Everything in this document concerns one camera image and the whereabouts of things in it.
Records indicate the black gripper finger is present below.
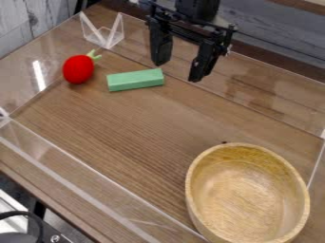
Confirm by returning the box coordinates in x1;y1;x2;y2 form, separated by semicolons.
149;19;173;66
188;40;224;83

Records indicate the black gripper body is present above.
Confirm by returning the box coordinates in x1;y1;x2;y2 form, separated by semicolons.
148;1;239;48

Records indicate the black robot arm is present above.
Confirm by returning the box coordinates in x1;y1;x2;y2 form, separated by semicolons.
146;0;239;83

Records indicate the clear acrylic corner bracket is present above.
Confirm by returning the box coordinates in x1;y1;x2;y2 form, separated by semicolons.
80;12;125;49

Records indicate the wooden oval bowl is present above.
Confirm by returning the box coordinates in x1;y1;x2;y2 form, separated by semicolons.
187;142;312;243

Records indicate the black cable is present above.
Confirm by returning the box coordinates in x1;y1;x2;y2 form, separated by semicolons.
0;210;46;243

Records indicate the clear acrylic table wall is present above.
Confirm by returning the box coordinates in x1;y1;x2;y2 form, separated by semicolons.
0;17;325;243

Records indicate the green rectangular block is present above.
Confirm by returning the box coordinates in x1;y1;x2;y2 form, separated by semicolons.
108;68;164;92

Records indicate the red felt radish toy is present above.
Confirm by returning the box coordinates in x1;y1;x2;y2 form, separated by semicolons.
63;49;102;84

